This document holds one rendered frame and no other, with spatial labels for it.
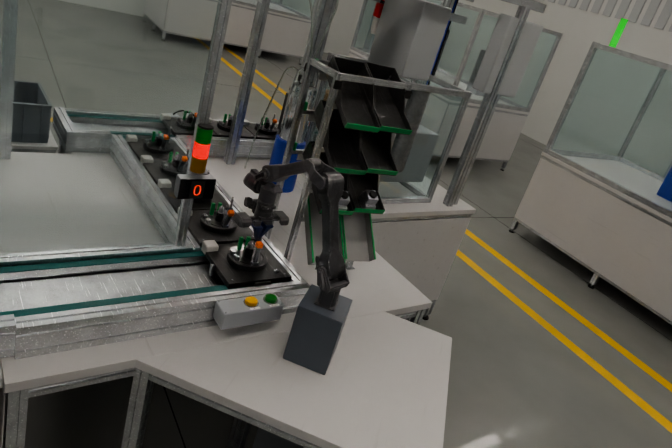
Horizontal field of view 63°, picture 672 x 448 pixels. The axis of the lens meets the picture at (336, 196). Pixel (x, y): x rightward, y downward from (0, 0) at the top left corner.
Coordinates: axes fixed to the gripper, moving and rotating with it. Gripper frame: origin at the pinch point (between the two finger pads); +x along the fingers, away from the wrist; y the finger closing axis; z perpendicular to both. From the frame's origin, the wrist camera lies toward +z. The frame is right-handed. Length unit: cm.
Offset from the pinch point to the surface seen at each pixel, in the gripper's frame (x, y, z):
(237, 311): 14.5, 14.6, -21.6
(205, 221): 11.3, 5.9, 27.5
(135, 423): 49, 41, -24
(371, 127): -42, -29, -6
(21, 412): 36, 71, -22
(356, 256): 10.1, -42.2, -5.9
